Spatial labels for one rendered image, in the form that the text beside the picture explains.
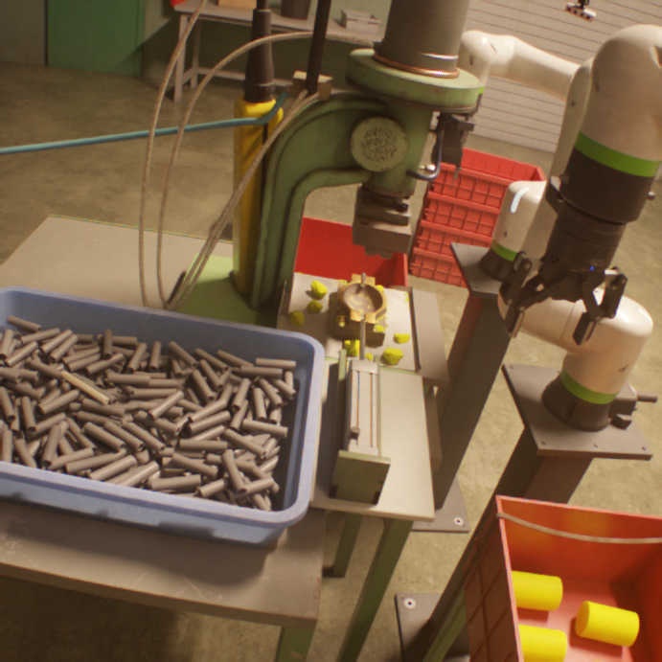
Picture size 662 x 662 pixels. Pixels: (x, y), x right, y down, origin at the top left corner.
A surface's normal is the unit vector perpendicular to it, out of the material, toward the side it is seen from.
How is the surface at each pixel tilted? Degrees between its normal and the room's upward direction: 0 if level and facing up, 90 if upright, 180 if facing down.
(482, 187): 90
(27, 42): 90
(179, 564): 0
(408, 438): 0
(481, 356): 90
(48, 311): 81
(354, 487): 90
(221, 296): 0
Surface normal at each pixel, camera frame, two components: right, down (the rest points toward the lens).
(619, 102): -0.69, 0.51
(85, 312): 0.00, 0.44
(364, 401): 0.18, -0.80
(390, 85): -0.38, 0.48
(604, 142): -0.68, 0.35
